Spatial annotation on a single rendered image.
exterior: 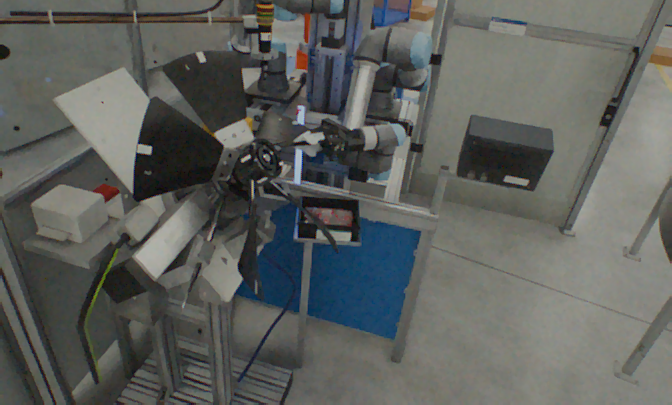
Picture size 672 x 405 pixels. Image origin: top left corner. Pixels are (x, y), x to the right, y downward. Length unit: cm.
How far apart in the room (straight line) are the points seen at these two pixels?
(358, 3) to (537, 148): 104
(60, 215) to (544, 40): 256
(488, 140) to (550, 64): 156
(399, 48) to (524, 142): 49
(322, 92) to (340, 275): 85
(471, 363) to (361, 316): 60
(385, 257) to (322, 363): 64
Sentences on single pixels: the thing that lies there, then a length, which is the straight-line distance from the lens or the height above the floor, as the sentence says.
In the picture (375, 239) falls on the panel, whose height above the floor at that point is 68.
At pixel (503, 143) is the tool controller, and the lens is 150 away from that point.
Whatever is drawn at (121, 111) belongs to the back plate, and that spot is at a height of 128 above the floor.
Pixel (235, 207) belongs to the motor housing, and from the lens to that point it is 128.
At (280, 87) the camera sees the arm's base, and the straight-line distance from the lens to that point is 211.
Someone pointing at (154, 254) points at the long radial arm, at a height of 112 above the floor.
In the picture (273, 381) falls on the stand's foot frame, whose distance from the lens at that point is 209.
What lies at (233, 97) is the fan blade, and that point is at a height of 133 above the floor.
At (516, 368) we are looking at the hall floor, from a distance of 249.
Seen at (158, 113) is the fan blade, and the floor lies 140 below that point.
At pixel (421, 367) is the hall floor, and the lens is 232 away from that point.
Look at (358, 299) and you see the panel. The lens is 207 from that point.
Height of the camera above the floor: 182
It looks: 31 degrees down
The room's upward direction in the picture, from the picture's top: 5 degrees clockwise
